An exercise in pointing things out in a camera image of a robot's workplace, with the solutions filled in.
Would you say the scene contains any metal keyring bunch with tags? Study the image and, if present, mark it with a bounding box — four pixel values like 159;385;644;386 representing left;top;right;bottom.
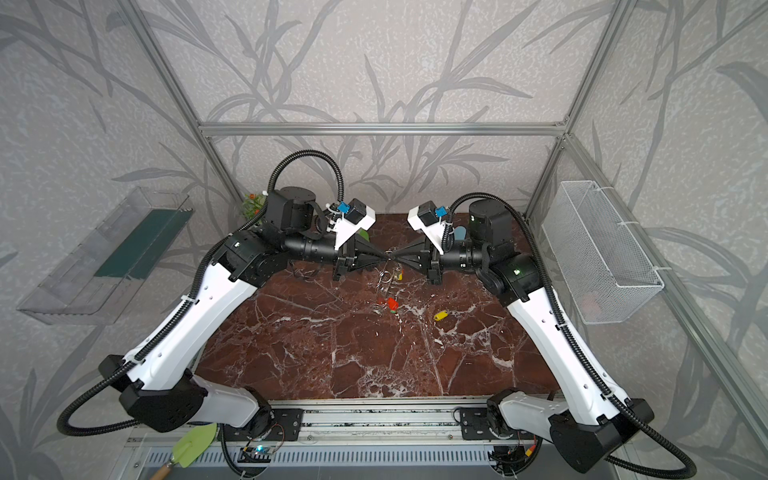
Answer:
374;260;404;314

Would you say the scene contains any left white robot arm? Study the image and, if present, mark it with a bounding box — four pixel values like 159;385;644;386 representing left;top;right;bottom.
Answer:
100;187;386;436

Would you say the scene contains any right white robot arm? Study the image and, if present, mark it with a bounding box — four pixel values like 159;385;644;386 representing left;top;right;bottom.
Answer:
394;193;654;475

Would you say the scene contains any white pot with green plant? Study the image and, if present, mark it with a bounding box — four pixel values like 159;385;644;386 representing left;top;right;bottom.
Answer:
240;193;267;221

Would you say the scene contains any small circuit board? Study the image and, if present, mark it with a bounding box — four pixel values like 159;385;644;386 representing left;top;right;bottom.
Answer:
237;445;281;465

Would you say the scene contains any green silicone spatula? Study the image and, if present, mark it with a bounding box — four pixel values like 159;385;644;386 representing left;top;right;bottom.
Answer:
151;424;218;480

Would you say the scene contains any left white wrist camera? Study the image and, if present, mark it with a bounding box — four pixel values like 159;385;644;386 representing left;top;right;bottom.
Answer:
328;198;376;251

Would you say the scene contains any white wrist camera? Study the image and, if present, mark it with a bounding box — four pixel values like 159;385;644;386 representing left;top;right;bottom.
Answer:
407;201;447;253
328;198;376;251

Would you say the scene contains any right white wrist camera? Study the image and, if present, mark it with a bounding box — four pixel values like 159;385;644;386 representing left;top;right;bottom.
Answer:
407;201;447;253

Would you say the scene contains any right black corrugated cable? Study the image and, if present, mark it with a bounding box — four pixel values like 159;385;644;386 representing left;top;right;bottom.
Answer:
440;191;698;480

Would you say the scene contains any black corrugated cable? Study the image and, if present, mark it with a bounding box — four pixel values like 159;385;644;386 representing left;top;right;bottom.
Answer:
56;149;346;437
440;191;698;480

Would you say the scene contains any white wire mesh basket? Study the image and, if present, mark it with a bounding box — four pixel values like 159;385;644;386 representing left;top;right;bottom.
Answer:
542;180;664;325

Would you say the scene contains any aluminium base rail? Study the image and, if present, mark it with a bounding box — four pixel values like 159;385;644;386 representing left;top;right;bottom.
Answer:
125;395;571;469

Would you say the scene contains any clear plastic wall shelf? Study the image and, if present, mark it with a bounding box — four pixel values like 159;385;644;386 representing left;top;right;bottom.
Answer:
18;187;194;326

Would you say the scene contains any left black corrugated cable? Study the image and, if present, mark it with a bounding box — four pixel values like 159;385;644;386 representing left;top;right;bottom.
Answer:
56;149;346;437

